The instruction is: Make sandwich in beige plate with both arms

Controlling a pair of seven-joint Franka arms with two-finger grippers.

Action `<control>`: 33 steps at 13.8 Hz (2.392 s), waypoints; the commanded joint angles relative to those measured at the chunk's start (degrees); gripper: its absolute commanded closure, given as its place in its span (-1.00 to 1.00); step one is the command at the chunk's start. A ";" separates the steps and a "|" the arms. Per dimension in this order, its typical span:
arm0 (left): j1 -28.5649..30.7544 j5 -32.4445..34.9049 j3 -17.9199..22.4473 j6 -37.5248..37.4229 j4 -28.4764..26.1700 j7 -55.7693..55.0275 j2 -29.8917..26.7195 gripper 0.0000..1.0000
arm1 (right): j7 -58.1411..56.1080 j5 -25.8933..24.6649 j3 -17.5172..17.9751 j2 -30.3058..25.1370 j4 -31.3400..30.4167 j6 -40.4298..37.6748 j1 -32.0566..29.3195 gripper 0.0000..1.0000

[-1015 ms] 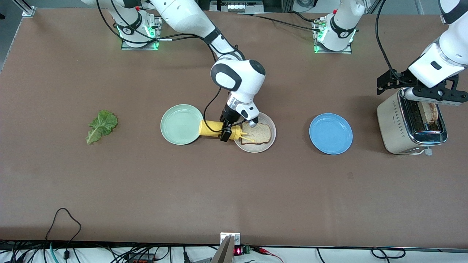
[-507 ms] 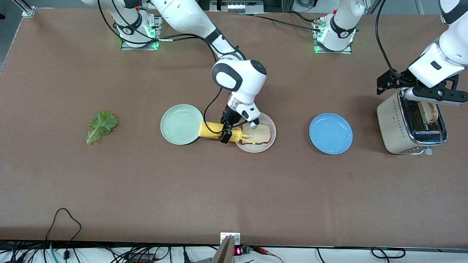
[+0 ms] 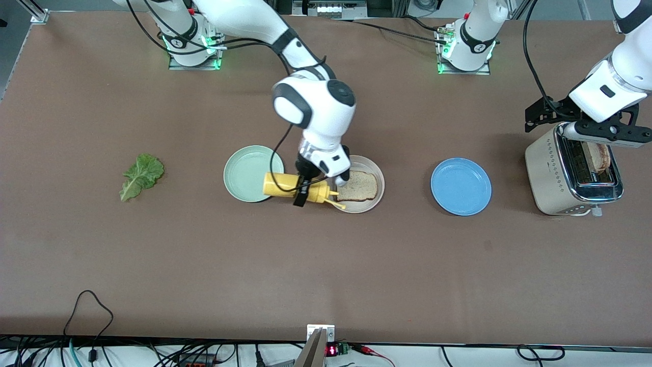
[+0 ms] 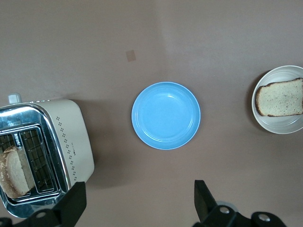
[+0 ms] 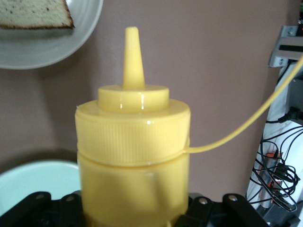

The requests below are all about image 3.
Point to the red digit display module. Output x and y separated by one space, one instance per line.
331 350

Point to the yellow squeeze bottle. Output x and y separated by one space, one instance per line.
279 184

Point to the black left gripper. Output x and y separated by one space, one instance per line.
552 109

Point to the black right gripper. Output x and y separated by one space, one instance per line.
304 168

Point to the red clip lead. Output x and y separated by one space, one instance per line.
372 351

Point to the black power unit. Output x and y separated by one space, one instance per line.
328 9

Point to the beige chrome toaster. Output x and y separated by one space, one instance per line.
547 173

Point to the green terminal block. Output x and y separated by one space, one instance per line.
344 348

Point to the toasted bread slice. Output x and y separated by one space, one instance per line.
600 157
364 186

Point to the green lettuce leaf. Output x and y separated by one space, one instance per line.
140 173

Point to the blue plate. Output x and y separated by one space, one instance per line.
461 186

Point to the metal table corner bracket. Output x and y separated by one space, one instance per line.
39 17

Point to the light green plate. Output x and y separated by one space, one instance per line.
247 171

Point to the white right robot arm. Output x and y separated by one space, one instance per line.
321 117

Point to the small metal mounting bracket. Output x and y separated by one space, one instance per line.
328 331

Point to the beige plate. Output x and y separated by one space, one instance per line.
374 201

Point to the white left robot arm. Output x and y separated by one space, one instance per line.
479 30

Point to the grey metal camera post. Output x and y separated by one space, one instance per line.
310 354

